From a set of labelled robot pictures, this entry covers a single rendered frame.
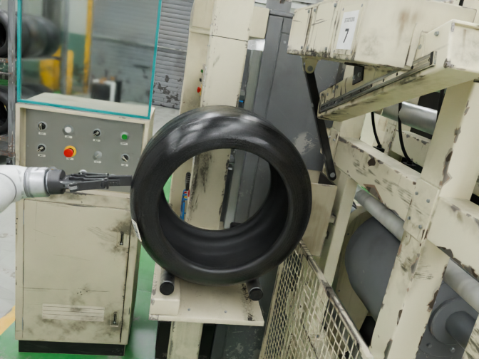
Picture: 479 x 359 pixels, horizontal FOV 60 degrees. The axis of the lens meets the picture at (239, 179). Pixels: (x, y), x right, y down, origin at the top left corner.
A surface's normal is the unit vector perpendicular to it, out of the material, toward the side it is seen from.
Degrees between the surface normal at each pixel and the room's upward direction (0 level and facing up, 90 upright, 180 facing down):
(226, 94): 90
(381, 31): 90
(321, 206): 90
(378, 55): 90
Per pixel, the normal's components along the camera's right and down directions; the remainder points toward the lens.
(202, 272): 0.07, 0.48
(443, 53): -0.98, -0.11
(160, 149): -0.42, -0.28
